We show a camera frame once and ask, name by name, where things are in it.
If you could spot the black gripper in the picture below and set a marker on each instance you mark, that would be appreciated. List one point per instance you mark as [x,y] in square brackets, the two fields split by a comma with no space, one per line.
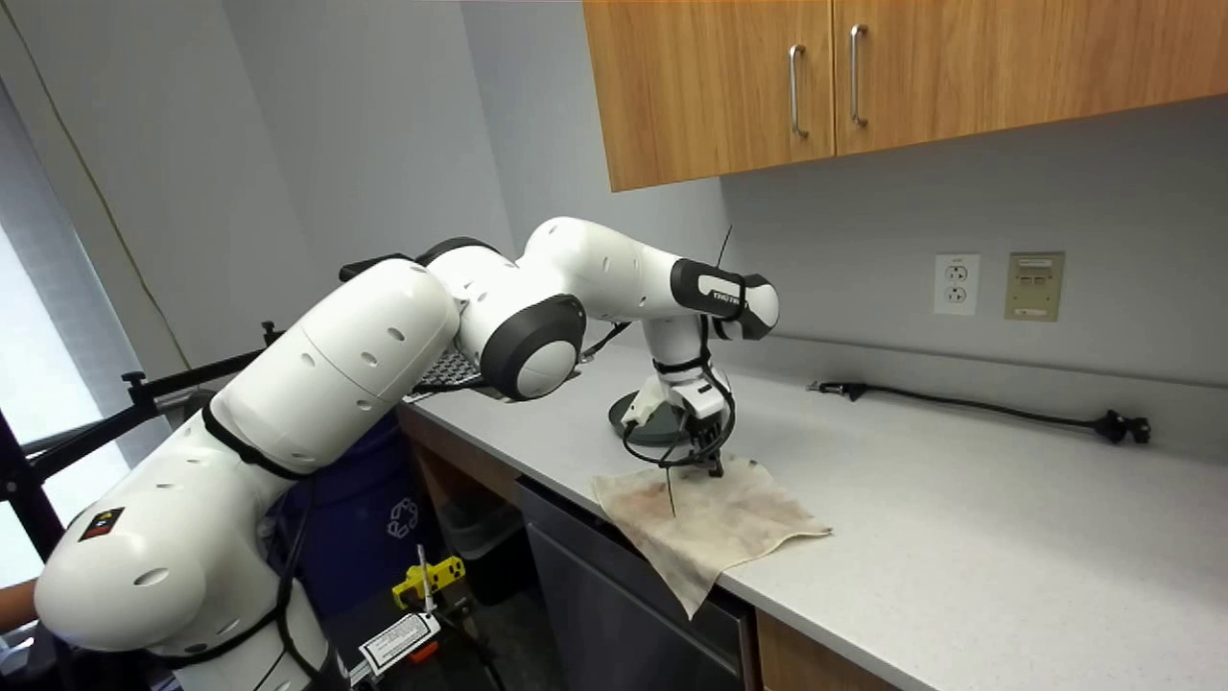
[698,444]

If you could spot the beige cloth towel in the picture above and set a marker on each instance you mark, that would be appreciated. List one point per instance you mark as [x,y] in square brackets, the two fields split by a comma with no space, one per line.
[714,523]

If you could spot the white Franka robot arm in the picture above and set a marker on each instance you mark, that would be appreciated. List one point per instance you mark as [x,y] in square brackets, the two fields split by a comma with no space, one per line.
[332,369]

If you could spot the dark green round plate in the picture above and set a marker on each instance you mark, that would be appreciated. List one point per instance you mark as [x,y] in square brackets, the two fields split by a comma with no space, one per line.
[630,417]

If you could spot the black dishwasher front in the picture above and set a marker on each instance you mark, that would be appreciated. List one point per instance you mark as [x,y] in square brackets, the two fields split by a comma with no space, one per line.
[599,615]

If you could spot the wooden base cabinet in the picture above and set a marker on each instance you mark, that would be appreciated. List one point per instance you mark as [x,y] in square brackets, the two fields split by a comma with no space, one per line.
[808,664]
[442,494]

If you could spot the yellow clamp tool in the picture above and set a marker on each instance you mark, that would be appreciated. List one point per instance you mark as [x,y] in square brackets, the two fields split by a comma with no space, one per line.
[426,579]

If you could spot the blue recycling bin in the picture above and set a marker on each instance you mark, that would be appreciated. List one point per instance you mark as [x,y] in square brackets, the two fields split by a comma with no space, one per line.
[369,511]

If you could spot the white and red device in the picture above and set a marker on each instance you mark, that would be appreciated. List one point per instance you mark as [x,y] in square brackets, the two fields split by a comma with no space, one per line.
[406,633]

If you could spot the white wall power outlet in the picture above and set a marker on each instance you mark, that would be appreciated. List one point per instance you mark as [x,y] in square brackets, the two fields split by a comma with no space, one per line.
[956,284]

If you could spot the beige wall plate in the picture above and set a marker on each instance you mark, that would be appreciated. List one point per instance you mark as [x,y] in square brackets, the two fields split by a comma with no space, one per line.
[1034,284]

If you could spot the wooden upper wall cabinet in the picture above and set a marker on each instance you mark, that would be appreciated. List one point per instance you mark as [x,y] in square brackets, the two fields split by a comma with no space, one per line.
[714,88]

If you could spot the black exterior camera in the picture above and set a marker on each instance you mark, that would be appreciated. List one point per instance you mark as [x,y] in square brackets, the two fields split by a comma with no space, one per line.
[368,266]

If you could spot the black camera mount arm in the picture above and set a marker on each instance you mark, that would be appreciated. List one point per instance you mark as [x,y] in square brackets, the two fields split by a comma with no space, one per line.
[195,378]

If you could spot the black metal cart frame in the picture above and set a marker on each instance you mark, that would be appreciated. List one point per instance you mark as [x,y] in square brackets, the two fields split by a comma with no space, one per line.
[34,500]

